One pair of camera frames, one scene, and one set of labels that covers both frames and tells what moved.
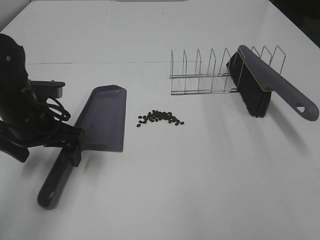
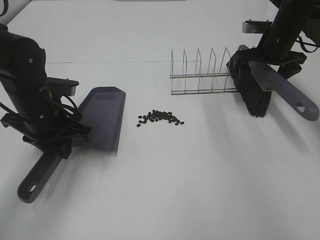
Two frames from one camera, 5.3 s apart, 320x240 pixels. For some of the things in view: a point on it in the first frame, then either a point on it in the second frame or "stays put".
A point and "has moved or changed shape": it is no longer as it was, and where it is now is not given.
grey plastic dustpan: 102,117 has moved or changed shape
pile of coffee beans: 156,116 stays put
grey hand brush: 256,80 stays put
